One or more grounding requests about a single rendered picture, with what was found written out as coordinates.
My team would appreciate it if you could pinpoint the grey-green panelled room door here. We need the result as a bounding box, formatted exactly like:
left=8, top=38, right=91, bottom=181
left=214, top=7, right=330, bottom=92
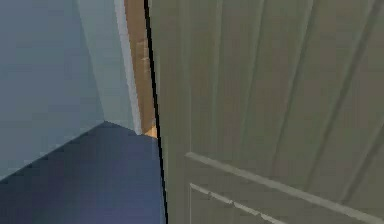
left=143, top=0, right=384, bottom=224

